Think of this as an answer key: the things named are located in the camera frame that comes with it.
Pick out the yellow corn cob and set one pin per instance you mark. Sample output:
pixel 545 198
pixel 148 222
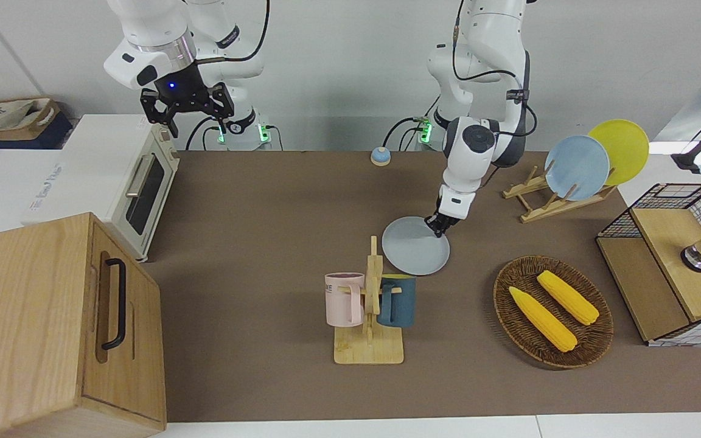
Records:
pixel 542 319
pixel 568 298

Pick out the cream toaster oven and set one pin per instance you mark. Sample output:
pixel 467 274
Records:
pixel 143 188

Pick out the gray round plate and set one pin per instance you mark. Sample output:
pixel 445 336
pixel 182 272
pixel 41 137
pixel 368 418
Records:
pixel 414 249

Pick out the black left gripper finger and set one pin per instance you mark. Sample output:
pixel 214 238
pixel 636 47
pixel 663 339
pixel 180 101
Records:
pixel 441 231
pixel 432 226

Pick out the blue service bell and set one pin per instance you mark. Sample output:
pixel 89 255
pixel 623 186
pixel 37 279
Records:
pixel 380 157

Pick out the dark teal mug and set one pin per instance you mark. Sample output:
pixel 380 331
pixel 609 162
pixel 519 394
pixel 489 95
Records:
pixel 402 304

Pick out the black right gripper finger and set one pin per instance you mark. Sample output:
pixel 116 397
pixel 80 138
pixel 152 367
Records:
pixel 157 108
pixel 221 104

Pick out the dark blue crate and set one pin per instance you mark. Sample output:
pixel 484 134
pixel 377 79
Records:
pixel 52 137

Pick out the yellow plate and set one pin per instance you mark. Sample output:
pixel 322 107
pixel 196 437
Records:
pixel 627 146

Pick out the beige tote bag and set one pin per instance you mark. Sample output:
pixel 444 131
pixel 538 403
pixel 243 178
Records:
pixel 3 115

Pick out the wooden shelf base board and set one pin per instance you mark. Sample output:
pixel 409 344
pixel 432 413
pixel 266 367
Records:
pixel 636 292

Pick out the light blue plate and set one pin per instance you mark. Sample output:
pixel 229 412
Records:
pixel 577 167

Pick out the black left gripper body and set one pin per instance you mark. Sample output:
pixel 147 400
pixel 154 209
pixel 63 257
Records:
pixel 445 218

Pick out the wooden mug tree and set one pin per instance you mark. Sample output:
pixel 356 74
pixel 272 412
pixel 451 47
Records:
pixel 367 350

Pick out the brown wicker basket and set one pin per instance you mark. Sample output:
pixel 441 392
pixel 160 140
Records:
pixel 594 340

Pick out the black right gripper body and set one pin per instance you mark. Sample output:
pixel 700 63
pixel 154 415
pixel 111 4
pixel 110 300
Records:
pixel 181 85

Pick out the wooden plate rack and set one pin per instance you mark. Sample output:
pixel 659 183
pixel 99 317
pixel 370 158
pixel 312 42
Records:
pixel 545 210

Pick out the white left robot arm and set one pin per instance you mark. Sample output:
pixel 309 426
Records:
pixel 487 73

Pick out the pink mug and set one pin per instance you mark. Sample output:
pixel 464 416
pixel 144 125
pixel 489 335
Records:
pixel 343 301

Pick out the wooden cabinet box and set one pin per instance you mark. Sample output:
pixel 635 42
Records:
pixel 28 328

